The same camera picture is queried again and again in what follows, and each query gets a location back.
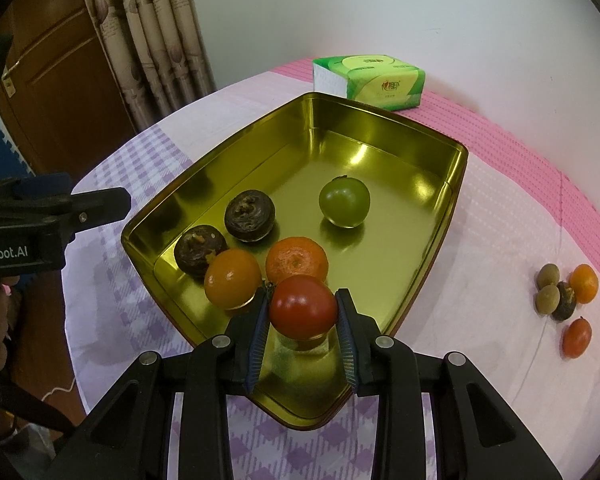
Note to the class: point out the purple checked pink tablecloth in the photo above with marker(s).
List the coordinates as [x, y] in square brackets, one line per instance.
[480, 235]

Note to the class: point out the brown wooden door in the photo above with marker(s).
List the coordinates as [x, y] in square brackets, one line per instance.
[55, 85]

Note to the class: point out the orange mandarin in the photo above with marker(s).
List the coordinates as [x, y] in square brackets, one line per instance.
[296, 257]

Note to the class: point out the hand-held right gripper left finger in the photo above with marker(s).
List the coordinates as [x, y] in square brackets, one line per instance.
[257, 342]

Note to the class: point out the dark brown dried fruit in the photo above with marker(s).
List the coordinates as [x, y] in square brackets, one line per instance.
[200, 251]
[566, 308]
[250, 216]

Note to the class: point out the blue foam floor mat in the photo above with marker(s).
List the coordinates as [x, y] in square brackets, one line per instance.
[0, 145]

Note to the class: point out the red-orange oval fruit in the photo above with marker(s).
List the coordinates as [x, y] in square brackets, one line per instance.
[576, 337]

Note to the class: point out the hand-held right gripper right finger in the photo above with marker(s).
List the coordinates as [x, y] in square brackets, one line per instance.
[347, 345]

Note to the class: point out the gold metal tin tray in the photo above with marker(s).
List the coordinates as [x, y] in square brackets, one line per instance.
[380, 170]

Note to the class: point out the smooth orange kumquat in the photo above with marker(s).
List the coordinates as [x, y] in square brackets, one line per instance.
[584, 283]

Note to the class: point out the smooth orange round fruit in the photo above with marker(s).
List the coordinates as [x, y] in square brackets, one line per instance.
[231, 277]

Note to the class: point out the red tomato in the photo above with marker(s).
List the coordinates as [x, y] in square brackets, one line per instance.
[304, 307]

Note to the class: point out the beige patterned curtain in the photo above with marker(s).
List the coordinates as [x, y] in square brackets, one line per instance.
[145, 35]

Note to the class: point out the small brown longan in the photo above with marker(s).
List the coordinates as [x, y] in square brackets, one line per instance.
[548, 275]
[546, 299]

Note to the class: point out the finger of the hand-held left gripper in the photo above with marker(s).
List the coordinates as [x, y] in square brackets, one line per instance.
[100, 205]
[45, 182]

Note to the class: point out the green tomato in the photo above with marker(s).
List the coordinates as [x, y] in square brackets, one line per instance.
[345, 202]

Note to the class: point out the green tissue pack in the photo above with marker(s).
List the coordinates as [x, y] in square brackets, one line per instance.
[375, 80]

